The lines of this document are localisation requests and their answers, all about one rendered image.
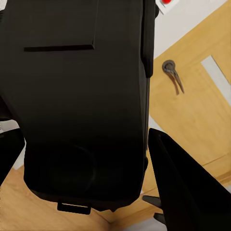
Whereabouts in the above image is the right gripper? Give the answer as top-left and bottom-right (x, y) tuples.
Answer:
(141, 195), (166, 225)

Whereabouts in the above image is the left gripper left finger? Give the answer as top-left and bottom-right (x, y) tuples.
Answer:
(0, 128), (25, 186)

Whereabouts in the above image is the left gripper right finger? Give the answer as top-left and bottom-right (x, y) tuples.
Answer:
(148, 128), (231, 231)

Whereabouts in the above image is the digital camera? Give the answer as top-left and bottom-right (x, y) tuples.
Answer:
(0, 0), (160, 215)

